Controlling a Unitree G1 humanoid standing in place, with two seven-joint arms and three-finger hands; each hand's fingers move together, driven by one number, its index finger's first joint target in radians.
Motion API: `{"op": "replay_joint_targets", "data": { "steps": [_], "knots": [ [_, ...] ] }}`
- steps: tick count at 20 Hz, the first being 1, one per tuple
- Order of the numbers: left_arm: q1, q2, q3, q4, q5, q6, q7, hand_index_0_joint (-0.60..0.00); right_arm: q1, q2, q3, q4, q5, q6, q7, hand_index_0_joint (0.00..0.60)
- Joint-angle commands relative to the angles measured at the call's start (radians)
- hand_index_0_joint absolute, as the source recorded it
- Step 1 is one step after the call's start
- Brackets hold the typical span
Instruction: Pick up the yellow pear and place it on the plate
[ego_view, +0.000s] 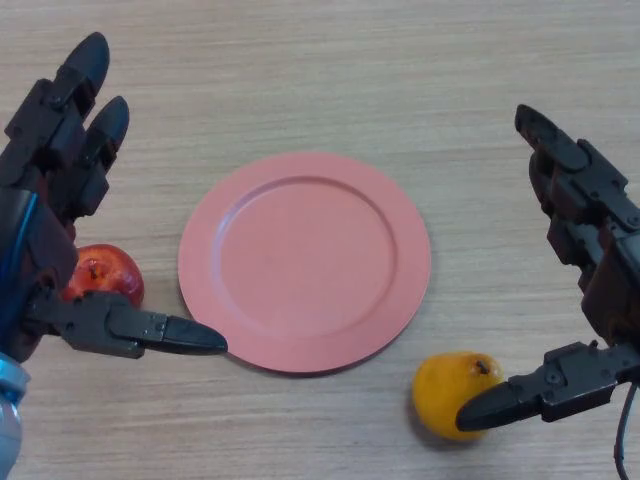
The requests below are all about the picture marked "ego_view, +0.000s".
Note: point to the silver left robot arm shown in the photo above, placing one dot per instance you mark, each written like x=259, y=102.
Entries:
x=9, y=420

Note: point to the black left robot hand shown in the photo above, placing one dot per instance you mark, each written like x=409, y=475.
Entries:
x=45, y=150

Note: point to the pink round plate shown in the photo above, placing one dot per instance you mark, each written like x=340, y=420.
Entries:
x=305, y=265

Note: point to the red apple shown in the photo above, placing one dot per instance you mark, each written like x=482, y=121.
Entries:
x=112, y=275

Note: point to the yellow pear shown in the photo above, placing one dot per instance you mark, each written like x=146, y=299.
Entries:
x=440, y=390

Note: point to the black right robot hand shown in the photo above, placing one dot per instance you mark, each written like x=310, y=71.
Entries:
x=600, y=210

